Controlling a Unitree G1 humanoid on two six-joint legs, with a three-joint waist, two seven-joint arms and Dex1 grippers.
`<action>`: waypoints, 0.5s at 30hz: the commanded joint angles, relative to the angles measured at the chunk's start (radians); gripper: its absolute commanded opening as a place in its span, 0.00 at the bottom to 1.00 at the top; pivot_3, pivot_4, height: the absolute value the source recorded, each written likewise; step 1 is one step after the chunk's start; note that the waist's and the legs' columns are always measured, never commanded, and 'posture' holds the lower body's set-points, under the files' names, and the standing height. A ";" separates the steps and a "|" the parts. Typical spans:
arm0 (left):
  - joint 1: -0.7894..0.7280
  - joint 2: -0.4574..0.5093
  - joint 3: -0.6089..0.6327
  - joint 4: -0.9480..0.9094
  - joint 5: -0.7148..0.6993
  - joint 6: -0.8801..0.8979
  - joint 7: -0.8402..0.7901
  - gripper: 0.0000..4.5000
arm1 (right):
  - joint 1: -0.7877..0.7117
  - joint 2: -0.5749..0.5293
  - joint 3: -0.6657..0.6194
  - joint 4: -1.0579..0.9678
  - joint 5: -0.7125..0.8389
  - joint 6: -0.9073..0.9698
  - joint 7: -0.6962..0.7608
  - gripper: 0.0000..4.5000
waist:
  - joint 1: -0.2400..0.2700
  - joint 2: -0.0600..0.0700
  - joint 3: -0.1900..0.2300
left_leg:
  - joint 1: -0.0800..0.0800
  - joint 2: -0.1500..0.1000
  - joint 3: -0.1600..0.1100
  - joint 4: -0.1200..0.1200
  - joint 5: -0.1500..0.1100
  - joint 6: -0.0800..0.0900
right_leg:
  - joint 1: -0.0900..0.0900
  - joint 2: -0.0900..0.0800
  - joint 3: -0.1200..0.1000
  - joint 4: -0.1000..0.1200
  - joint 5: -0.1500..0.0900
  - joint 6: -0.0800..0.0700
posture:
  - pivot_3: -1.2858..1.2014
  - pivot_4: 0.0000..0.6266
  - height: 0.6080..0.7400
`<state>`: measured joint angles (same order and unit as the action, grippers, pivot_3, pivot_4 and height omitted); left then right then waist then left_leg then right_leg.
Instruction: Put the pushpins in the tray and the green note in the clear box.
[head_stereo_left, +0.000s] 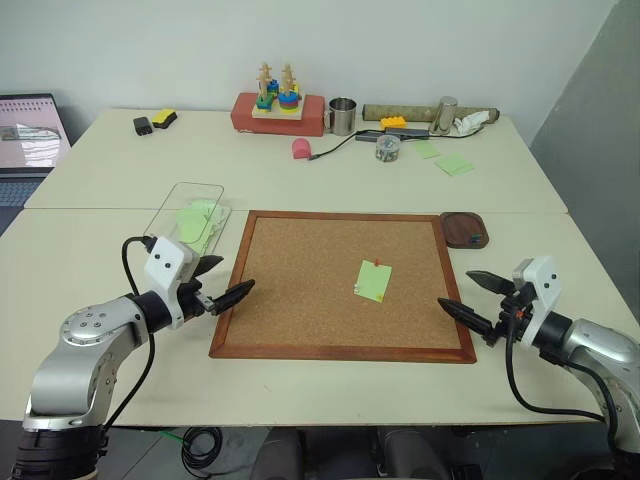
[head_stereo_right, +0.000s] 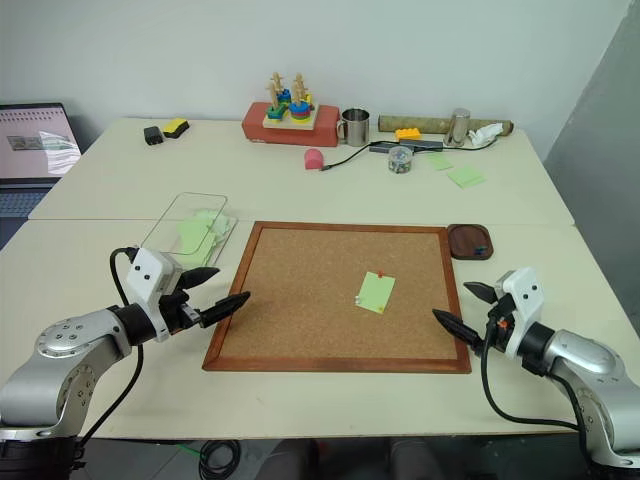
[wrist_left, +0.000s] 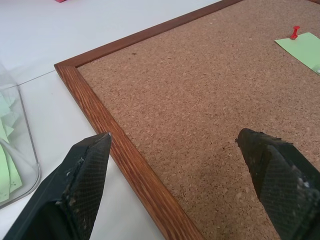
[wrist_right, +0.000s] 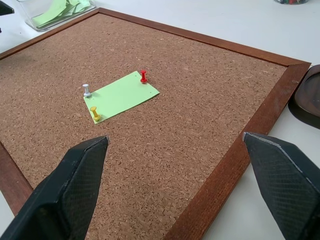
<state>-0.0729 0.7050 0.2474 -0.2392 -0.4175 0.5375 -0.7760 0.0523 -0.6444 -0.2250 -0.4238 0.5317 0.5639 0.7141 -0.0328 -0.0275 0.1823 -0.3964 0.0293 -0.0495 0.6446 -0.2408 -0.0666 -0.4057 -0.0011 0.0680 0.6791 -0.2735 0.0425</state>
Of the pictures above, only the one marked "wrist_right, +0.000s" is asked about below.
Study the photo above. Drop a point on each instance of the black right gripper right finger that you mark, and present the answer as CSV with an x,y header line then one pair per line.
x,y
282,180

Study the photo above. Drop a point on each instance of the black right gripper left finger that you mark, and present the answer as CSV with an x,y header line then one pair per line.
x,y
72,190

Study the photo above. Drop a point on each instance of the yellow push pin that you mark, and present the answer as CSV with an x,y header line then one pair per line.
x,y
95,113

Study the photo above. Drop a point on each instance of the white push pin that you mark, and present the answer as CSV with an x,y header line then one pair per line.
x,y
86,90

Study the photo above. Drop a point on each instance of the green paper note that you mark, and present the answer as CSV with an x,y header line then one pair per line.
x,y
122,96

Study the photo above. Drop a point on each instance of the wood framed cork board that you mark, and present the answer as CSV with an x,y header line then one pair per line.
x,y
175,130

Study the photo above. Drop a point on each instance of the red push pin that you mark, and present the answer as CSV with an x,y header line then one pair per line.
x,y
143,76

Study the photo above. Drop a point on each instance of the clear container of pins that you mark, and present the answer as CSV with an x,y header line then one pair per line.
x,y
291,2

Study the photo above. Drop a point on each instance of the dark brown wooden tray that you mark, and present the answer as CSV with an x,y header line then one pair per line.
x,y
306,97

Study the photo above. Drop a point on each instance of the clear plastic box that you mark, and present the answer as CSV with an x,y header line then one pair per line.
x,y
60,17

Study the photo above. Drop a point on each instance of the light green paper sheets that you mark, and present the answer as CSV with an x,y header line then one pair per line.
x,y
60,11

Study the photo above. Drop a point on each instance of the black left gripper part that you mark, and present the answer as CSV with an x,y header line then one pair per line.
x,y
5,9

